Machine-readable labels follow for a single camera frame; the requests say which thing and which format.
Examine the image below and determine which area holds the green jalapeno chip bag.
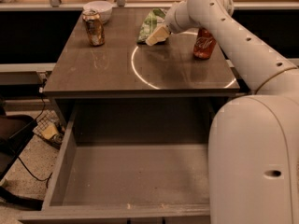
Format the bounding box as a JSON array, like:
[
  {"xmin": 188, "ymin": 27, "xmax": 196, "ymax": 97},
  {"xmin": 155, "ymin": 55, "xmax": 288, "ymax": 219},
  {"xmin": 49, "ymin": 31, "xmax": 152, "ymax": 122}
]
[{"xmin": 137, "ymin": 8, "xmax": 167, "ymax": 44}]

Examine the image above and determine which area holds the brown gold soda can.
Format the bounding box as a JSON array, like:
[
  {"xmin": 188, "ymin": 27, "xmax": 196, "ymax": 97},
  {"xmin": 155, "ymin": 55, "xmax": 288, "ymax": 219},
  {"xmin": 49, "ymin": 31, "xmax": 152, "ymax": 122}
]
[{"xmin": 82, "ymin": 9, "xmax": 105, "ymax": 47}]

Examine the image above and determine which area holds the open grey top drawer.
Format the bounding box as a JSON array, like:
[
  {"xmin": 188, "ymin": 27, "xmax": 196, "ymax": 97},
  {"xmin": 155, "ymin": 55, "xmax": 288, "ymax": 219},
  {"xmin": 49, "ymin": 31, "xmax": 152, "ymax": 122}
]
[{"xmin": 20, "ymin": 98, "xmax": 213, "ymax": 224}]

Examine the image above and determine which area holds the red cola can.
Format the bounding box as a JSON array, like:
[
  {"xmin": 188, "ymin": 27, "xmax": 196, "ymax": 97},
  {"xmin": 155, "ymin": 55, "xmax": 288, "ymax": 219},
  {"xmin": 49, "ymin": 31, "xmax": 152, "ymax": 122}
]
[{"xmin": 193, "ymin": 28, "xmax": 216, "ymax": 60}]

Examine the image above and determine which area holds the wire basket with items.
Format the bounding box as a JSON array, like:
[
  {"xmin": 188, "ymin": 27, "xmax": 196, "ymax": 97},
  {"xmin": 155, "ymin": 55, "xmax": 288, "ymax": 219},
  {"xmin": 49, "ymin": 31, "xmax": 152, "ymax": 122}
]
[{"xmin": 34, "ymin": 110, "xmax": 64, "ymax": 149}]

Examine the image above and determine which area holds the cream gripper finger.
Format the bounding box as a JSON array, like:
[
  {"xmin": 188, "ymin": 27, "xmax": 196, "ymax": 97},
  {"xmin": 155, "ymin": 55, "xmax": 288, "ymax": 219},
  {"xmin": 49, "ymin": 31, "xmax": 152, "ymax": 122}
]
[{"xmin": 145, "ymin": 25, "xmax": 170, "ymax": 46}]

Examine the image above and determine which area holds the white bowl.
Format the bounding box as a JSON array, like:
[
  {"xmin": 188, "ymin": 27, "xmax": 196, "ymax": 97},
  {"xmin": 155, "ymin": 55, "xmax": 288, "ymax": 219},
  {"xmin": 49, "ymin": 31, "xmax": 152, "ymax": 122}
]
[{"xmin": 83, "ymin": 1, "xmax": 113, "ymax": 24}]

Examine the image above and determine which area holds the grey cabinet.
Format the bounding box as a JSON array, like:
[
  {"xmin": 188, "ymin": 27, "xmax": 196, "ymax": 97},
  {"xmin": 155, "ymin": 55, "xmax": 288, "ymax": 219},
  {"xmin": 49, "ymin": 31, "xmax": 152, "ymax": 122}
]
[{"xmin": 45, "ymin": 7, "xmax": 239, "ymax": 121}]

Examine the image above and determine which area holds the black chair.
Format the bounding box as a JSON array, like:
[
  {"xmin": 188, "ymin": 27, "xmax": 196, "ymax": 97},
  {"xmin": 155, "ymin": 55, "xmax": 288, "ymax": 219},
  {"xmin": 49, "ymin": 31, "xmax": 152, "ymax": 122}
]
[{"xmin": 0, "ymin": 97, "xmax": 43, "ymax": 210}]

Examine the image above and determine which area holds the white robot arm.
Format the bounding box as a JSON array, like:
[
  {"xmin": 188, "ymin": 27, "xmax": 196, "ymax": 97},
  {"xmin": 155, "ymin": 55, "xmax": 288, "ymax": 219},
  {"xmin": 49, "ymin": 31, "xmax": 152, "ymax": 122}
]
[{"xmin": 165, "ymin": 0, "xmax": 299, "ymax": 224}]

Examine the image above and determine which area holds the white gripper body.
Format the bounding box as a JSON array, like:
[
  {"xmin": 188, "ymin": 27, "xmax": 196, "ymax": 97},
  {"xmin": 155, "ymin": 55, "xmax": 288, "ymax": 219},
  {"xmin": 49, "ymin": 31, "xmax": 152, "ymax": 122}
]
[{"xmin": 164, "ymin": 2, "xmax": 198, "ymax": 34}]

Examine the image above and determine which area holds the black floor cable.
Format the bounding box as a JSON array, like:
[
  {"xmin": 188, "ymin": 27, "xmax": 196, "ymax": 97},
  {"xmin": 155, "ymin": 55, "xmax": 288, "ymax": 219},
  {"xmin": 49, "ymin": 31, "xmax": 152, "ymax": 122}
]
[{"xmin": 17, "ymin": 77, "xmax": 53, "ymax": 189}]

